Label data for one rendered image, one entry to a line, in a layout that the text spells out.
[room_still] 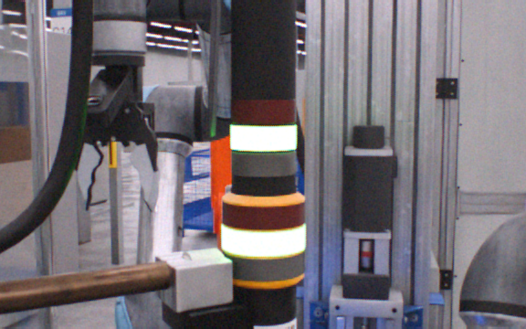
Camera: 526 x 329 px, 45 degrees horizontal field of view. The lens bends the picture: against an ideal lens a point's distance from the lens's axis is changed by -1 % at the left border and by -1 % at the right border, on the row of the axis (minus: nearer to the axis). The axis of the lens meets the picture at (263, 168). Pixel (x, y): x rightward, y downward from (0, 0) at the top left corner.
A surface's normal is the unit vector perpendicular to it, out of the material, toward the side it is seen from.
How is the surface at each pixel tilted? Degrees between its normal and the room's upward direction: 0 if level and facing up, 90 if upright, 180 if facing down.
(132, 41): 90
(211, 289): 90
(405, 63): 90
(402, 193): 90
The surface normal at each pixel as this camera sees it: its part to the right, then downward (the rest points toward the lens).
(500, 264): -0.60, -0.32
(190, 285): 0.49, 0.10
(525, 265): -0.43, -0.12
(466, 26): -0.10, 0.11
